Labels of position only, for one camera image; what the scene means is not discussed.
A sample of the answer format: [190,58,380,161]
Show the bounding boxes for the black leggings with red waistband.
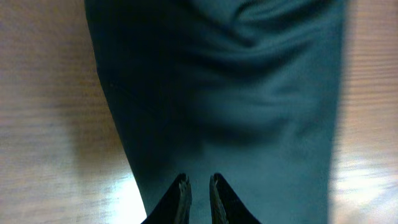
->
[85,0,346,223]

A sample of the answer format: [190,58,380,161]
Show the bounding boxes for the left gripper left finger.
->
[141,174,192,224]

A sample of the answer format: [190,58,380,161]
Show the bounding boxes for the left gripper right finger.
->
[210,173,261,224]

